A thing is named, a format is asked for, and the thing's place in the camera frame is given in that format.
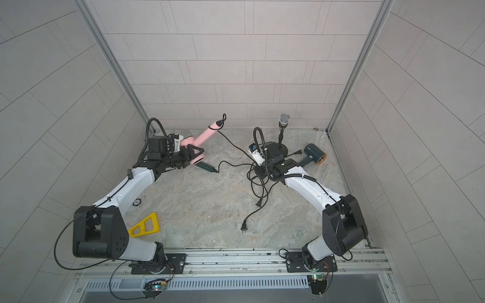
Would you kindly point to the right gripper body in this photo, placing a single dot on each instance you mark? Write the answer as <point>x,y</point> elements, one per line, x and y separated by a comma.
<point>266,168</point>

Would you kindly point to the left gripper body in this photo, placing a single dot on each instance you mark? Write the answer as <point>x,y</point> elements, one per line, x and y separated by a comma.
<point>179,159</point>

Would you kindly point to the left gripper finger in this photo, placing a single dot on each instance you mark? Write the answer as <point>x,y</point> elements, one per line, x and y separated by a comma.
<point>195,150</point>
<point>196,160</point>

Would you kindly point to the pink hair dryer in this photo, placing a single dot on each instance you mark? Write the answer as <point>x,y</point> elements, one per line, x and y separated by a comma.
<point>200,140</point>

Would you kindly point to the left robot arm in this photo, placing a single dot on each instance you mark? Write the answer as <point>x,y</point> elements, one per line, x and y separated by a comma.
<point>99,231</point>

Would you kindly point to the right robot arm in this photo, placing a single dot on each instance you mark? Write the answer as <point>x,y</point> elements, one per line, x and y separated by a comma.
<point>343,225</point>

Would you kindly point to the left green hair dryer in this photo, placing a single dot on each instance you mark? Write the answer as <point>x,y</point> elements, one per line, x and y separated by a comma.
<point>207,167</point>

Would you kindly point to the green hair dryer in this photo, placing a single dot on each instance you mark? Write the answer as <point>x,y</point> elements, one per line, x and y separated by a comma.
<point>313,154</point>
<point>207,167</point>

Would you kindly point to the right green hair dryer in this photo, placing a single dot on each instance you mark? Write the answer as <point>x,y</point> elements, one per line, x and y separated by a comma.
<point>313,154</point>

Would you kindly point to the microphone on black stand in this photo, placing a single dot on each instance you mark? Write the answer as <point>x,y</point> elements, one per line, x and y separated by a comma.
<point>284,120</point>

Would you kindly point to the yellow triangular plastic piece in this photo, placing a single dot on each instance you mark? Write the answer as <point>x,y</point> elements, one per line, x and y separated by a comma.
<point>149,225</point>

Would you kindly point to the right circuit board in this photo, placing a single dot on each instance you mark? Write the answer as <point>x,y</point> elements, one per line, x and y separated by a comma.
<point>317,284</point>

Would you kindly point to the circuit board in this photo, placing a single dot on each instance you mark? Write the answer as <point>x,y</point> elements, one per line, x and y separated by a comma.
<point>317,284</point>
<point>157,285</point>

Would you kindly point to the left circuit board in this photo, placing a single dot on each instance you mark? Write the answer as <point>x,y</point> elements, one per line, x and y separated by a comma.
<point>157,285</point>

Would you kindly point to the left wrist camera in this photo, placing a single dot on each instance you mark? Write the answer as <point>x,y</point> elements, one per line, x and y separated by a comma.
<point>174,142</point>

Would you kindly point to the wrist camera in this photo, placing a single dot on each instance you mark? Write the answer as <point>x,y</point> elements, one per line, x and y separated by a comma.
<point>174,142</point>
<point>256,155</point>

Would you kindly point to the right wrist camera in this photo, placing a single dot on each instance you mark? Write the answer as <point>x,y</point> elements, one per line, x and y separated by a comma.
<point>256,155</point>

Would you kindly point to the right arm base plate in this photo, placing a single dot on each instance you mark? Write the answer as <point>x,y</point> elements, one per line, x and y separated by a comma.
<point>300,262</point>

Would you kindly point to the aluminium rail frame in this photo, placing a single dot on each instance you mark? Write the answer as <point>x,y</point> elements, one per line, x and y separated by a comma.
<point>247,262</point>

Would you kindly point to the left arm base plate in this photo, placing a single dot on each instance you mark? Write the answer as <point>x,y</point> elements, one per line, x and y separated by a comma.
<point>169,264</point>

